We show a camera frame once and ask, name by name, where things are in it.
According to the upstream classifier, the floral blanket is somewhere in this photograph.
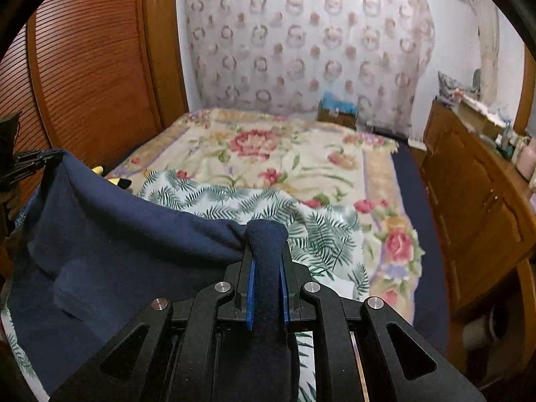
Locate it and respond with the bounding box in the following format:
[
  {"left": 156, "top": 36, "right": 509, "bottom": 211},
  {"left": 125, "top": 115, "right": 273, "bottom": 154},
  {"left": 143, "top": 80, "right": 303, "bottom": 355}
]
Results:
[{"left": 105, "top": 109, "right": 425, "bottom": 327}]

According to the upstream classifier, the flat cardboard box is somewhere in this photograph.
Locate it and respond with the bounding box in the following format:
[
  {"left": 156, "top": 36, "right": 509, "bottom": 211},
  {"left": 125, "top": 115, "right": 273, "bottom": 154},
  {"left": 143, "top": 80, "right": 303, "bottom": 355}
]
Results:
[{"left": 458, "top": 94, "right": 507, "bottom": 135}]

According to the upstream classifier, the pink thermos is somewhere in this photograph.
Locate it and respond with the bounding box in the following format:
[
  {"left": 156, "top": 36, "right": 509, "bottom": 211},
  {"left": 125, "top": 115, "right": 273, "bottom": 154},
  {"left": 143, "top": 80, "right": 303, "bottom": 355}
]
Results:
[{"left": 516, "top": 138, "right": 536, "bottom": 179}]

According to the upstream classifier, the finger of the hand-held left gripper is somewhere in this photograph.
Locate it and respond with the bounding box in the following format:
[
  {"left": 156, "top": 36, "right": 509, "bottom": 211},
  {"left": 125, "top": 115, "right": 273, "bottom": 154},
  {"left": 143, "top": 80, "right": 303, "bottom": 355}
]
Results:
[{"left": 0, "top": 148, "right": 63, "bottom": 187}]

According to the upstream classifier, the cardboard box with blue cloth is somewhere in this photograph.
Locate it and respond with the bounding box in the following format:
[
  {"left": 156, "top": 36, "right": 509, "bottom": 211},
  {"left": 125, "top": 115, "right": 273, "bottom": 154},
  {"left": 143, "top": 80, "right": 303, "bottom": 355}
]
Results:
[{"left": 317, "top": 92, "right": 358, "bottom": 128}]

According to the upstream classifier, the tied beige curtain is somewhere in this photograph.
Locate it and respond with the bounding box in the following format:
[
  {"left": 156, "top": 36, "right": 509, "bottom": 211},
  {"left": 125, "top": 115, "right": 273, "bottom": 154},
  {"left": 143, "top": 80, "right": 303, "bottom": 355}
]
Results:
[{"left": 477, "top": 0, "right": 501, "bottom": 93}]

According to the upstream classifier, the fern leaf bed sheet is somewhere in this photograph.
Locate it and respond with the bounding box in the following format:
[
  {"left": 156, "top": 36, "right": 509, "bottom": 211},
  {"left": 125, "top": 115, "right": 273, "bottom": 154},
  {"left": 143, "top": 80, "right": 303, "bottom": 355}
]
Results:
[{"left": 0, "top": 170, "right": 371, "bottom": 402}]

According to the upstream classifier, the navy printed t-shirt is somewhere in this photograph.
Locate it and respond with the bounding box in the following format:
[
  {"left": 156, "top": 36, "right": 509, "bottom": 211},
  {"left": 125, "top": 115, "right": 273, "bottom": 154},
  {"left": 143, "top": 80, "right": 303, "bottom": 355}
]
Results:
[{"left": 6, "top": 148, "right": 302, "bottom": 402}]

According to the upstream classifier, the yellow plush toy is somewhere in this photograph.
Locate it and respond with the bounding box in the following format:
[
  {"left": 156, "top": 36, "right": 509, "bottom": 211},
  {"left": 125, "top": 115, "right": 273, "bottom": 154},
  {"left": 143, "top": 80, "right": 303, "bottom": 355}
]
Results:
[{"left": 91, "top": 165, "right": 132, "bottom": 189}]

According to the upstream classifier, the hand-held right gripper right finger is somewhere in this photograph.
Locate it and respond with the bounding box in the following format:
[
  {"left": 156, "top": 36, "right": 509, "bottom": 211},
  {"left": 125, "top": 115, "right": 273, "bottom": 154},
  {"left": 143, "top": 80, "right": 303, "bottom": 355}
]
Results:
[{"left": 280, "top": 253, "right": 488, "bottom": 402}]

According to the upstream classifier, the wooden cabinet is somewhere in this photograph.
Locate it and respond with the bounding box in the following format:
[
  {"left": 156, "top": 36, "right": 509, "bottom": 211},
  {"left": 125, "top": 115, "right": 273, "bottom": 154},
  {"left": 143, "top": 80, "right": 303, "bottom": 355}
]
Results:
[{"left": 419, "top": 98, "right": 536, "bottom": 390}]

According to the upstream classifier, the ring-patterned sheer curtain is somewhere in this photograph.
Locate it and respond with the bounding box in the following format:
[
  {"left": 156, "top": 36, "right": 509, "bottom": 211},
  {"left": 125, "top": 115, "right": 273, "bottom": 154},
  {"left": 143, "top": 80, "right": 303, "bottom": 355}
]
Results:
[{"left": 180, "top": 0, "right": 436, "bottom": 132}]

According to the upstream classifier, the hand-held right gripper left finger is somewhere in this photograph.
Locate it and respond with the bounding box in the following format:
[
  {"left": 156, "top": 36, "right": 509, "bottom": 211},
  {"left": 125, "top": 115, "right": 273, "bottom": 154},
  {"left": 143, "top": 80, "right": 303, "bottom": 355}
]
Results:
[{"left": 49, "top": 255, "right": 256, "bottom": 402}]

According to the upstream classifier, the navy bed sheet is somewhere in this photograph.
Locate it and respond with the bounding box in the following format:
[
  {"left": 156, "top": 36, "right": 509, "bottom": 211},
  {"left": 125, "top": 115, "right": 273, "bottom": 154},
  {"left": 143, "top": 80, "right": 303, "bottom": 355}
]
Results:
[{"left": 389, "top": 138, "right": 451, "bottom": 354}]

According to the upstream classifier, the wooden louvered wardrobe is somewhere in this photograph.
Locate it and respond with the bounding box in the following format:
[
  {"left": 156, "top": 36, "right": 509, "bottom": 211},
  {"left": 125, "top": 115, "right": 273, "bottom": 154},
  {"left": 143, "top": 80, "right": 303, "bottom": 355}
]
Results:
[{"left": 0, "top": 0, "right": 189, "bottom": 227}]

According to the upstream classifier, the folded patterned cloth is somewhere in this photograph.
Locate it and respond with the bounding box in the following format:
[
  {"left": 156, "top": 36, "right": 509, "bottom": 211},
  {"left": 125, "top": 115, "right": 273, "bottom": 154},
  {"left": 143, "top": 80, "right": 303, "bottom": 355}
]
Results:
[{"left": 438, "top": 71, "right": 465, "bottom": 103}]

